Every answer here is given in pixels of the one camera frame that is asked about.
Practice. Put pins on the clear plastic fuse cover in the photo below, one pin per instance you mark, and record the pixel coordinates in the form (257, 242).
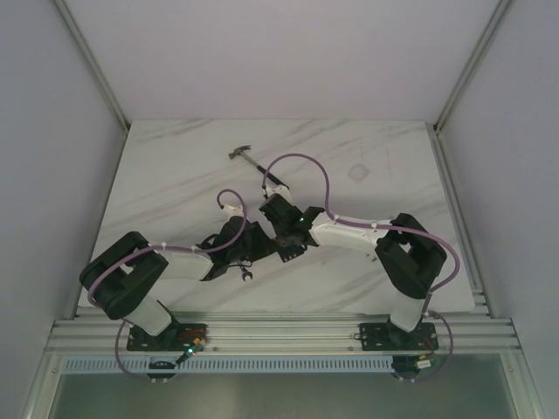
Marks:
(358, 173)

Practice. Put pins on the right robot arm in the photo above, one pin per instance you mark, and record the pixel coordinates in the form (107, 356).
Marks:
(411, 260)

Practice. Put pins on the black mounting plate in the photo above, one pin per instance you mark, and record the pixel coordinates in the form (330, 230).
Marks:
(177, 337)
(385, 337)

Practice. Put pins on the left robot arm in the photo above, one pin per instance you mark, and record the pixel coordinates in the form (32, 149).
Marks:
(119, 280)

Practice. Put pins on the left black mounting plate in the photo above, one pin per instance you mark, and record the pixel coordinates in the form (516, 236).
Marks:
(177, 337)

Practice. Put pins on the right aluminium frame post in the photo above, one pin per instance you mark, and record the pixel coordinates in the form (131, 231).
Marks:
(474, 61)

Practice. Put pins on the grey slotted cable duct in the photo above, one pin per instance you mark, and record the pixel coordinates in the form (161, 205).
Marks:
(202, 364)

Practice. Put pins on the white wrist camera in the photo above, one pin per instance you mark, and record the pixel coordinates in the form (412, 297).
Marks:
(231, 211)
(281, 190)

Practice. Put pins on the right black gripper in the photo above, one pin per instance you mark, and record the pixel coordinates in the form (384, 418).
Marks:
(280, 238)

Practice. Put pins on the aluminium rail base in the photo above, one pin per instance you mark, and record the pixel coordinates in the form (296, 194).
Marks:
(91, 332)

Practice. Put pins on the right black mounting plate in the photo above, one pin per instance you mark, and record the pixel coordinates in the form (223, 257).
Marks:
(385, 337)

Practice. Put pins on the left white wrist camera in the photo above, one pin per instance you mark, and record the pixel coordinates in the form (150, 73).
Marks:
(231, 211)

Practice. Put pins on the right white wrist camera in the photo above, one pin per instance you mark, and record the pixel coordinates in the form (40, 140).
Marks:
(281, 190)

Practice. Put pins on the black fuse box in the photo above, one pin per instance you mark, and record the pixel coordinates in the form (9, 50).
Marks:
(292, 255)

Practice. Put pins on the claw hammer black handle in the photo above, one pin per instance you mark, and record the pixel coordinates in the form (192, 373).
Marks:
(241, 151)

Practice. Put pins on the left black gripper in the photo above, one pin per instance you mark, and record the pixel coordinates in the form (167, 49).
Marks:
(260, 243)

